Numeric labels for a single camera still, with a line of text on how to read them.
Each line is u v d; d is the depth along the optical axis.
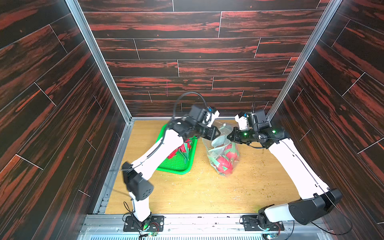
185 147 0.93
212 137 0.63
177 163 0.96
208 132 0.64
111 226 0.73
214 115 0.65
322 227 0.74
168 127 0.52
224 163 0.85
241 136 0.64
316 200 0.38
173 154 0.95
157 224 0.72
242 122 0.67
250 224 0.73
